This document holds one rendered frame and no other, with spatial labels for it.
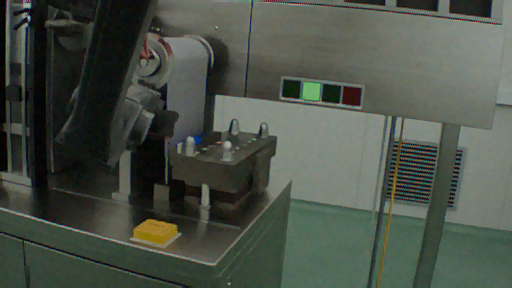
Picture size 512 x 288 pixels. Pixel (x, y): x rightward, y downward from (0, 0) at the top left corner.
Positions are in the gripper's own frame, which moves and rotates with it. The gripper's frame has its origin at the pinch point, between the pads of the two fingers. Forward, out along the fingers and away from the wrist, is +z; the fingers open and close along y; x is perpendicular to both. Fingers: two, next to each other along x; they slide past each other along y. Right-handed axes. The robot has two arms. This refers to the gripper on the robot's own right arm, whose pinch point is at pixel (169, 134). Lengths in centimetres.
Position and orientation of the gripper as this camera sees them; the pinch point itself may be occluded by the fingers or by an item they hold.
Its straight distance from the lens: 124.7
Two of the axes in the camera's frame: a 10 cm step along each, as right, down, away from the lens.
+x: 2.1, -9.3, 2.9
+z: 2.1, 3.4, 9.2
